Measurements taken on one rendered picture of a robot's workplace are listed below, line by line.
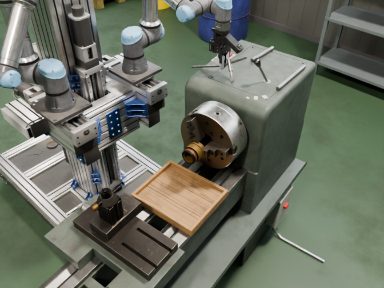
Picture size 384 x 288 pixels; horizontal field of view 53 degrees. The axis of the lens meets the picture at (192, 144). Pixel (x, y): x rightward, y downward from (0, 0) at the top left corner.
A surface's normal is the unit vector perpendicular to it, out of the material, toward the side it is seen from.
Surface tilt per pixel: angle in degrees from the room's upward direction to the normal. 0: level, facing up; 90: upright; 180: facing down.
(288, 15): 90
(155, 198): 0
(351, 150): 0
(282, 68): 0
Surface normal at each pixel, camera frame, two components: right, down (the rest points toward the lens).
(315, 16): -0.68, 0.47
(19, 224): 0.00, -0.76
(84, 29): 0.73, 0.44
